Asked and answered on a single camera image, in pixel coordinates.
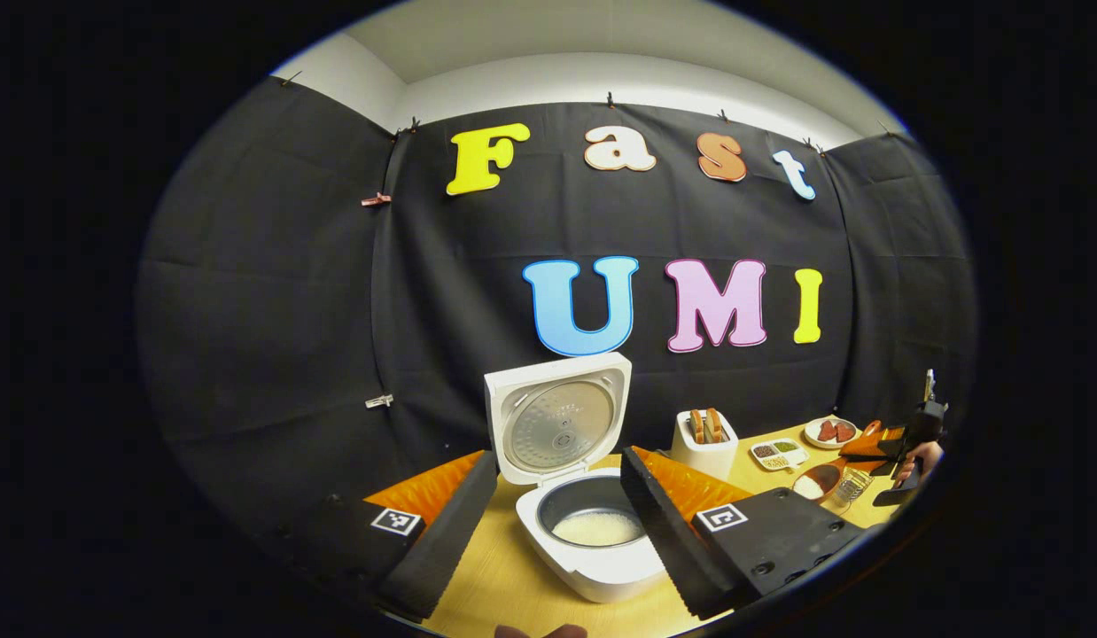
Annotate round white plate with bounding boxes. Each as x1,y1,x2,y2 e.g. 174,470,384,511
804,417,860,450

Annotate white rice cooker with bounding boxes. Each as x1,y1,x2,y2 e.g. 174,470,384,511
484,353,669,605

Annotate brown wooden spoon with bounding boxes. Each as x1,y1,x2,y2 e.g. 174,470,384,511
792,421,883,503

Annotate white toaster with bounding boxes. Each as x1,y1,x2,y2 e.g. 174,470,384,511
671,409,740,481

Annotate white rice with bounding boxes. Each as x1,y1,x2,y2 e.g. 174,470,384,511
553,511,645,548

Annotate clear wire chopstick holder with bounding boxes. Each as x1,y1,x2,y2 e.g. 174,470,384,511
832,468,874,509

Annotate black backdrop cloth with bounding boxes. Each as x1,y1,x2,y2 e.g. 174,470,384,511
136,75,979,550

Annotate divided white bean dish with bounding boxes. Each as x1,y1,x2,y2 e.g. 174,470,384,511
749,438,810,471

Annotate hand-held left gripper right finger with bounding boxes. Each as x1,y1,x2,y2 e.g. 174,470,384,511
619,446,868,621

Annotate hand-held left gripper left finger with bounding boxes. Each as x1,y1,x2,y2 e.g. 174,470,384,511
274,450,499,621

